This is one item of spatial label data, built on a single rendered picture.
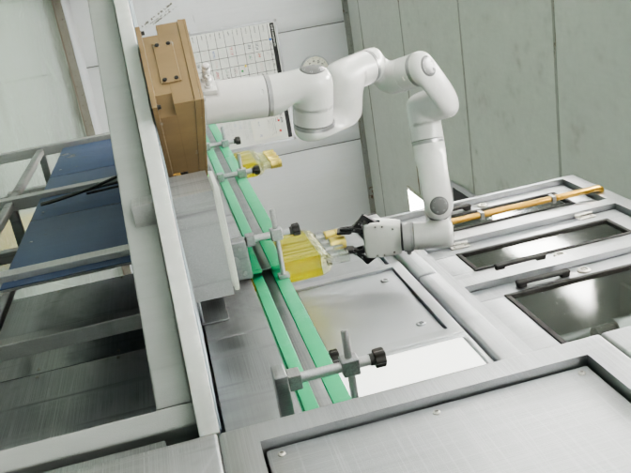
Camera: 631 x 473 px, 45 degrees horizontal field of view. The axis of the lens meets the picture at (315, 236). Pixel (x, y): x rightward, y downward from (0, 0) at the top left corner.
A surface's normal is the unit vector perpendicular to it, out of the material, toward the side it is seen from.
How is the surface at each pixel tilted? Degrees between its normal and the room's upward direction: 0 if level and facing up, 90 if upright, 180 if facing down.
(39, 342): 90
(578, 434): 90
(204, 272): 90
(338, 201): 90
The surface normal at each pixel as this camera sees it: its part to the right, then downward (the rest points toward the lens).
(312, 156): 0.22, 0.31
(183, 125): 0.27, 0.80
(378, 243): -0.15, 0.44
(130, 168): 0.00, -0.56
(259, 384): -0.15, -0.93
